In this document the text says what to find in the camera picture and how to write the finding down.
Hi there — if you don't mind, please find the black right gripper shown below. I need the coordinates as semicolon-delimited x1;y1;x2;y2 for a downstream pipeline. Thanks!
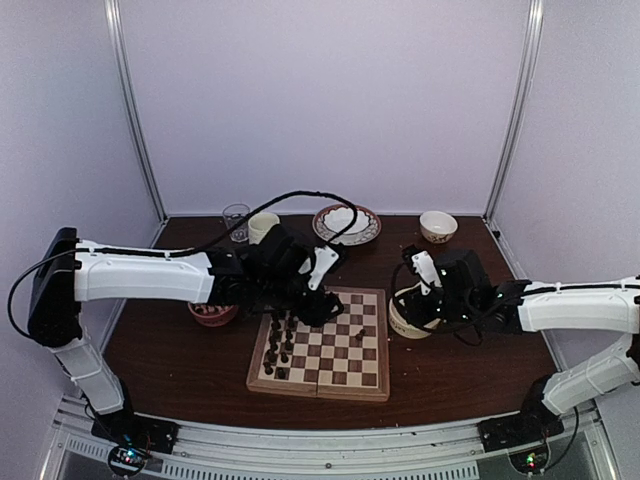
393;286;475;330

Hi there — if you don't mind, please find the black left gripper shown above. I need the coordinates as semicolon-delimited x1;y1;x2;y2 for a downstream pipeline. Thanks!
258;275;346;329

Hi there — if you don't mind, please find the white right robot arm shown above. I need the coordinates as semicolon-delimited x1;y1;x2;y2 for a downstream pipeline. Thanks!
392;246;639;442

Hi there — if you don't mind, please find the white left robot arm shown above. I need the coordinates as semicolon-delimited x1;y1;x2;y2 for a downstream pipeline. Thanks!
27;225;345;444

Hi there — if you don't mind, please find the wooden chess board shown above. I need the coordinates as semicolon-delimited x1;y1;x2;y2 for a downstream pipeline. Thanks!
246;287;390;402

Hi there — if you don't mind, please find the cream ribbed mug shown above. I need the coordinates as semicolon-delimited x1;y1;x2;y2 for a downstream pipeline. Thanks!
247;212;280;244

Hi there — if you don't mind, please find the pink bowl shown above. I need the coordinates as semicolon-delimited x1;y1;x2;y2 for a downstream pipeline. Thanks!
187;303;239;328

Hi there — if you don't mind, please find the clear drinking glass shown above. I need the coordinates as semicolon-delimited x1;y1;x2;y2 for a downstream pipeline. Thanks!
222;203;250;243

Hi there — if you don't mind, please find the cream cat-ear bowl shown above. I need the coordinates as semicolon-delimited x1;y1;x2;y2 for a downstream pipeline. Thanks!
388;283;441;340

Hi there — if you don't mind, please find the small white floral bowl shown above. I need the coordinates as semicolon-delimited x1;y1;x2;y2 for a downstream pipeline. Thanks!
419;211;458;244

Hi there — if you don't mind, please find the white scalloped bowl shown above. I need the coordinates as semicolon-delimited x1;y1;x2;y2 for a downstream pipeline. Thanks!
322;207;369;235

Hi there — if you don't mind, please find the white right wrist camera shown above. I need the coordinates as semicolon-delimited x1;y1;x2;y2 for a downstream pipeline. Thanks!
402;245;442;296

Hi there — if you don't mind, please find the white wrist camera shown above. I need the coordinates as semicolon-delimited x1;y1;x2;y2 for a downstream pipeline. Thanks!
299;243;346;291
402;245;442;296

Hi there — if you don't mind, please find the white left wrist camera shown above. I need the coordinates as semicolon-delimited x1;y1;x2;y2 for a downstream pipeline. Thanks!
299;243;346;291

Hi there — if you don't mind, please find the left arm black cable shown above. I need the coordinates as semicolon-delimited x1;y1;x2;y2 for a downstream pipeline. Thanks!
7;189;359;346

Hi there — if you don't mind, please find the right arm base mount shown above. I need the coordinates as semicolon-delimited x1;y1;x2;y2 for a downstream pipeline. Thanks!
477;414;564;452

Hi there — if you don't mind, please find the aluminium front rail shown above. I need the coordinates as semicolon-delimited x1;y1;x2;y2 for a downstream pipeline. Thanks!
35;396;622;479

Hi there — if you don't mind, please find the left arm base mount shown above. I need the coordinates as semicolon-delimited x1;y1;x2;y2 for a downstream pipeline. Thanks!
91;415;179;454

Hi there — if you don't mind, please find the left aluminium frame post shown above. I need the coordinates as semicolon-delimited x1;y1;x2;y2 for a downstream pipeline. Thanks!
104;0;168;223

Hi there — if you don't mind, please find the aluminium frame post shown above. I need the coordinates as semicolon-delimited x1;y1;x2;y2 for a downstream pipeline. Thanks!
104;0;168;223
483;0;545;225

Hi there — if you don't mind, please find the right aluminium frame post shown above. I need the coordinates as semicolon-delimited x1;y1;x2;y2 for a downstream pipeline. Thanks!
483;0;545;225

